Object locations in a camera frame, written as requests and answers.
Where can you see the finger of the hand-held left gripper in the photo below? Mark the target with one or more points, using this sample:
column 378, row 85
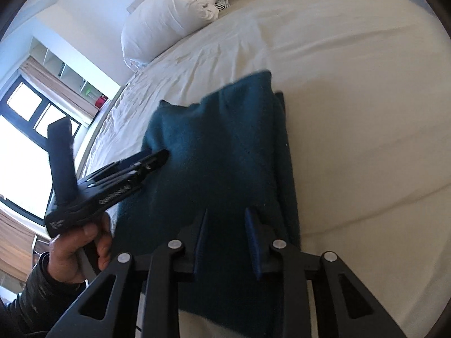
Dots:
column 121, row 164
column 155, row 158

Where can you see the black framed window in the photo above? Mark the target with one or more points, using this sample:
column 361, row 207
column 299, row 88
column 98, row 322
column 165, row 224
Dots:
column 21, row 148

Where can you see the green item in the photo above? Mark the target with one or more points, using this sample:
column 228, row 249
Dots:
column 90, row 88

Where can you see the person's left hand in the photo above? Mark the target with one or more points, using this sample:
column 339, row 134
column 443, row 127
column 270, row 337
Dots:
column 67, row 253

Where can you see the white pillow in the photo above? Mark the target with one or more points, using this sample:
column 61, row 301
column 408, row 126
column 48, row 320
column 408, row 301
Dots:
column 158, row 21

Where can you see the brown curtain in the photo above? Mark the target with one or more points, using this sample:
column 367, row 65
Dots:
column 14, row 239
column 53, row 84

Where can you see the red box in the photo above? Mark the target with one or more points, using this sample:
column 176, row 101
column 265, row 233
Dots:
column 100, row 101

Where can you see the bed with white sheet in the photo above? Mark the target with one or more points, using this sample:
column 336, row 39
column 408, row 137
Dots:
column 352, row 130

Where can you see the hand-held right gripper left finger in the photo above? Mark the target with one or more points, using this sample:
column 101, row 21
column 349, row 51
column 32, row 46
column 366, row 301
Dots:
column 200, row 247

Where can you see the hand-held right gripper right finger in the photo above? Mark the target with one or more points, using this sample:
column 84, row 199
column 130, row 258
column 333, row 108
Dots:
column 254, row 241

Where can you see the zebra striped item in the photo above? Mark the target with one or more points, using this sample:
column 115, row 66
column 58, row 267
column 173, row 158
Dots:
column 222, row 2

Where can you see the person's left forearm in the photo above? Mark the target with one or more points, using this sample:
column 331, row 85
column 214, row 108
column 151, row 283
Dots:
column 31, row 302

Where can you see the white wall shelf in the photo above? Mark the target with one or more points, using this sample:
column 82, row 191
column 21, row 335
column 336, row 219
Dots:
column 53, row 58

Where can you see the teal knit garment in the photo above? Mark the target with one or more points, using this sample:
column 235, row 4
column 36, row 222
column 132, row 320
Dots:
column 218, row 148

